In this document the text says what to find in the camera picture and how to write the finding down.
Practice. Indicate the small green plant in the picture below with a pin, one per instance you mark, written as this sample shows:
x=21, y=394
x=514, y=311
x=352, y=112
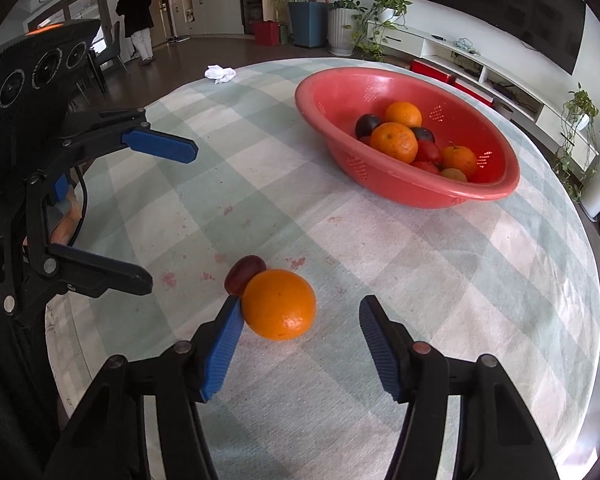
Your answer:
x=347, y=5

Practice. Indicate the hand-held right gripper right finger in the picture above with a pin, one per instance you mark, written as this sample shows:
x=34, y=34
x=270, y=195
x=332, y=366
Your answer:
x=380, y=350

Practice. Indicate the crumpled white tissue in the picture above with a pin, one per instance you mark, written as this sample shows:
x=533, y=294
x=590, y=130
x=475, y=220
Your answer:
x=220, y=73

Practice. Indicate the small dark red plum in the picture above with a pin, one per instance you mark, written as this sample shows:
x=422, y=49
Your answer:
x=368, y=125
x=242, y=272

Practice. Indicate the red floor bin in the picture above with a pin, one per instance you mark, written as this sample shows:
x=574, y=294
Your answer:
x=266, y=33

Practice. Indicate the trailing pothos plant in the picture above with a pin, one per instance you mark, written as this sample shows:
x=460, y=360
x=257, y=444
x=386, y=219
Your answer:
x=387, y=7

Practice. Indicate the large dark purple plum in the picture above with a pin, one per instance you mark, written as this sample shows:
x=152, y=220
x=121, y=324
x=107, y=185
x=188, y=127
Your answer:
x=423, y=134

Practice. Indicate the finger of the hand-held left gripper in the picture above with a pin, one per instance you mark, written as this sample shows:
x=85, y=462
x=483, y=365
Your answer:
x=110, y=272
x=160, y=145

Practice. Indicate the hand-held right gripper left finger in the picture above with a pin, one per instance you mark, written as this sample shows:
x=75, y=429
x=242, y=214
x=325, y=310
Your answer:
x=225, y=350

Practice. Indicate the small mandarin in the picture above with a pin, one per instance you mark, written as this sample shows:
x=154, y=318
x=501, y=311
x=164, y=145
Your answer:
x=403, y=114
x=394, y=142
x=459, y=157

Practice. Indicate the red storage box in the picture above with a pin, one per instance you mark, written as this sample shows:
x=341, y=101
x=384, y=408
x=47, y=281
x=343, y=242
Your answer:
x=430, y=71
x=472, y=91

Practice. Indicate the red plastic colander bowl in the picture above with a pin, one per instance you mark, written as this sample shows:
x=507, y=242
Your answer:
x=330, y=110

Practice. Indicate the wall-mounted black television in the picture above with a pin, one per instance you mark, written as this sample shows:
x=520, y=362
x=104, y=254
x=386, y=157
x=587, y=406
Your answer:
x=505, y=5

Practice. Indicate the small grey cylinder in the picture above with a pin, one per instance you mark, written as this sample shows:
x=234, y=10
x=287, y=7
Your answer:
x=502, y=111

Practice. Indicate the grey dining chair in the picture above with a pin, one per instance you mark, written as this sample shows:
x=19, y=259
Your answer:
x=111, y=50

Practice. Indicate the person's left hand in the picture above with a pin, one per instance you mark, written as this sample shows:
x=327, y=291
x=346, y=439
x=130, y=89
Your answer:
x=65, y=222

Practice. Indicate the white floral under cloth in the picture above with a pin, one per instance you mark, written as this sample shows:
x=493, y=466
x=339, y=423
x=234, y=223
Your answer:
x=55, y=350

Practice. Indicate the white television cabinet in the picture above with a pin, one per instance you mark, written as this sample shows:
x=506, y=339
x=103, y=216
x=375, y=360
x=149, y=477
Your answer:
x=410, y=42

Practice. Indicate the blue square plant pot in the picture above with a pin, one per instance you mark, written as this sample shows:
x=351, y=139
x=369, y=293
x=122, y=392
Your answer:
x=307, y=25

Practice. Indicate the white ribbed plant pot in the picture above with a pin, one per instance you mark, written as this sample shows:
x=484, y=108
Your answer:
x=340, y=32

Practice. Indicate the large orange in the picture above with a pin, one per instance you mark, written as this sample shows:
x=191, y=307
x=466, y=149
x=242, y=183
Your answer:
x=278, y=305

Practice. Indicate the black set-top box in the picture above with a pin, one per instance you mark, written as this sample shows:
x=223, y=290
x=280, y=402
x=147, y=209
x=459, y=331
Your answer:
x=500, y=86

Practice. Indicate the brown round fruit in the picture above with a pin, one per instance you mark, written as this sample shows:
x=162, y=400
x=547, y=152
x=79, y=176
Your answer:
x=454, y=175

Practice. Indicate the trailing vine plant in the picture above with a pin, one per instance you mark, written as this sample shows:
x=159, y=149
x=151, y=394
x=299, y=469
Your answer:
x=577, y=110

